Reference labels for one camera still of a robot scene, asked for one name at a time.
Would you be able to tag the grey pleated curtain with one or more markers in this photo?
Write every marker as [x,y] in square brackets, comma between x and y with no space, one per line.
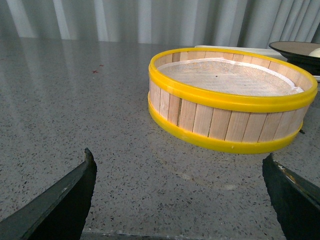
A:
[231,23]

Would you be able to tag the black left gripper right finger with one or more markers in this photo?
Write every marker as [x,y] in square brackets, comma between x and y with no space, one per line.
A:
[295,200]

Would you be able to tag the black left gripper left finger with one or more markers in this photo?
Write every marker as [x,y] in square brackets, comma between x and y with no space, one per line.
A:
[60,212]

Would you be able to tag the white steamed bun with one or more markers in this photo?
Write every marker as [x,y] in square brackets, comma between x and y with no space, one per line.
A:
[315,53]

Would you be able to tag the white steamer liner cloth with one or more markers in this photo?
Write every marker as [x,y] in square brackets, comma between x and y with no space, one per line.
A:
[231,77]

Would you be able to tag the white rectangular tray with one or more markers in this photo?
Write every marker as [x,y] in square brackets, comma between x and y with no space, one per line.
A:
[261,51]

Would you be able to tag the wooden steamer with yellow rims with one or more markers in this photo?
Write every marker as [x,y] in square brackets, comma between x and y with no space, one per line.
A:
[227,122]

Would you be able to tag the tan plate with black rim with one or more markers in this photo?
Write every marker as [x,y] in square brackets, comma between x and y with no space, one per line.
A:
[297,53]

